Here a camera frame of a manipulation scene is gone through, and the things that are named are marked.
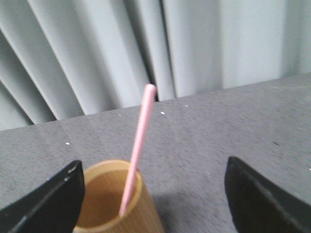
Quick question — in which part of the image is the grey curtain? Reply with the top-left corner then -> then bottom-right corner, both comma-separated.
0,0 -> 311,130

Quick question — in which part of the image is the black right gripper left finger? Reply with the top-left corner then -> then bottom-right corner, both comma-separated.
0,160 -> 85,233

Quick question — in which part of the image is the pink chopstick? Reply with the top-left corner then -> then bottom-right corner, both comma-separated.
119,84 -> 156,217

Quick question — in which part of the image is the bamboo wooden cup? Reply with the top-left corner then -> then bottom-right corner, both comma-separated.
73,160 -> 164,233

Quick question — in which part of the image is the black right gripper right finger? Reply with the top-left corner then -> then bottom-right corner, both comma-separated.
224,156 -> 311,233

